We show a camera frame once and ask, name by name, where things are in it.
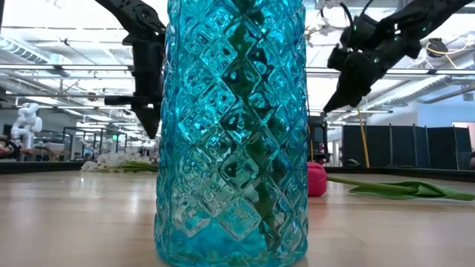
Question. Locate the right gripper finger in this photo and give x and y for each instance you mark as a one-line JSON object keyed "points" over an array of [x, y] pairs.
{"points": [[363, 87], [343, 87]]}

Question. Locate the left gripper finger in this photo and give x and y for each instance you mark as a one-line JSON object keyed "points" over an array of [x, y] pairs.
{"points": [[150, 118]]}

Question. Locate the blue diamond-pattern glass vase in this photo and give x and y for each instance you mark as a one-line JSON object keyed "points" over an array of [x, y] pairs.
{"points": [[230, 148]]}

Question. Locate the red artificial tulip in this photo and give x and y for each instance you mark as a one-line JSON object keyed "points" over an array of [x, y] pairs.
{"points": [[316, 180]]}

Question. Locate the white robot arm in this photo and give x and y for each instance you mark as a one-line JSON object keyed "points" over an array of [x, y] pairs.
{"points": [[27, 122]]}

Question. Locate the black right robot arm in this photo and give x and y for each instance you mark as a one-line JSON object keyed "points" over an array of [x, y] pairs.
{"points": [[430, 13]]}

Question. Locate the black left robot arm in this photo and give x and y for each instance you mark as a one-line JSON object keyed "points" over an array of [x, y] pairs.
{"points": [[141, 15]]}

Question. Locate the dark partition panels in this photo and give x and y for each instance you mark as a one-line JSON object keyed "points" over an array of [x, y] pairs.
{"points": [[404, 146]]}

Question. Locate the long ceiling light strip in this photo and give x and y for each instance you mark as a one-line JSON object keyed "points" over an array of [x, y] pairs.
{"points": [[74, 67]]}

